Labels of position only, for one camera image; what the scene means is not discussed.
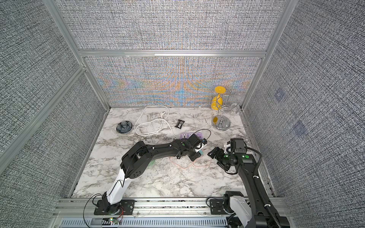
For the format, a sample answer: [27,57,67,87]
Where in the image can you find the aluminium front rail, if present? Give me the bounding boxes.
[49,198,239,228]

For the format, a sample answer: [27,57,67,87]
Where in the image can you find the white power cable with plug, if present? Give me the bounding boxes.
[134,105,177,139]

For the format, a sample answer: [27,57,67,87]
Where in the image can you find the chrome glass holder stand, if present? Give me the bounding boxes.
[212,95,231,131]

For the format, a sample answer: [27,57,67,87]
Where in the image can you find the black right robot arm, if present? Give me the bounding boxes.
[208,138,290,228]

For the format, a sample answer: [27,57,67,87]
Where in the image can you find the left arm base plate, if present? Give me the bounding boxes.
[94,199,136,216]

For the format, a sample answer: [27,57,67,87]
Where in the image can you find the clear wine glass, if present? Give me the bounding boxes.
[228,92,245,116]

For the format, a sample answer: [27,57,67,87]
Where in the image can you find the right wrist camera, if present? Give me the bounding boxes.
[224,144,231,154]

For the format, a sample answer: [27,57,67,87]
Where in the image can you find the small black packet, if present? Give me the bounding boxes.
[175,119,185,129]

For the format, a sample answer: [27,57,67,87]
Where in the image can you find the yellow plastic wine glass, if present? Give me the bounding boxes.
[211,86,226,111]

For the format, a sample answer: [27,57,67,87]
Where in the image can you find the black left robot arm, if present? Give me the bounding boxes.
[98,134,208,214]

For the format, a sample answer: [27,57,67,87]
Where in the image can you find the black patterned ceramic bowl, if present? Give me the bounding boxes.
[116,121,133,134]

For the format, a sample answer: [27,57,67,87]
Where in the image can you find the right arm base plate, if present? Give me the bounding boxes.
[208,198,228,215]

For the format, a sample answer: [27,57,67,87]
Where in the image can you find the purple power strip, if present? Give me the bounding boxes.
[180,131,203,140]

